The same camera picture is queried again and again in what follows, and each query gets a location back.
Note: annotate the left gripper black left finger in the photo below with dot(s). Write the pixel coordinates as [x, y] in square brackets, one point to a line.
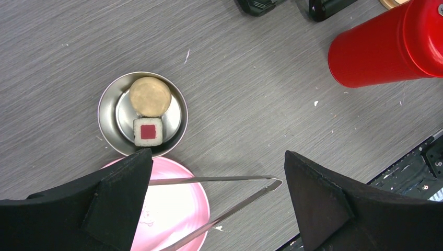
[99, 211]

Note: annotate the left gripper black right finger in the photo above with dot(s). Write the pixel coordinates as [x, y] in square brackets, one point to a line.
[335, 212]

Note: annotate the sushi roll piece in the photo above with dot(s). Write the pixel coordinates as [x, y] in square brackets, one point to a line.
[148, 132]

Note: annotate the beige round bun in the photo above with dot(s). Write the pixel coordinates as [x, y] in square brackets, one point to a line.
[150, 97]

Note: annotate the red plastic cup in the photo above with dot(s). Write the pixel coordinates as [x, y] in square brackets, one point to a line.
[373, 52]

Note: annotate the beige round lid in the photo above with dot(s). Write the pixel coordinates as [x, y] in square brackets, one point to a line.
[389, 4]

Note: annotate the red lid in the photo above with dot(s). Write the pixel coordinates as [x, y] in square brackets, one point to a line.
[422, 32]

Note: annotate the round steel lunch box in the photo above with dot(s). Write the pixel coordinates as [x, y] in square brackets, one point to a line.
[115, 116]

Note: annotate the pink plate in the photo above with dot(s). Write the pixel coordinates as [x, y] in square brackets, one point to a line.
[171, 212]

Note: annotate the black poker chip case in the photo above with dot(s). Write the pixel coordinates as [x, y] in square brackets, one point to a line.
[311, 10]

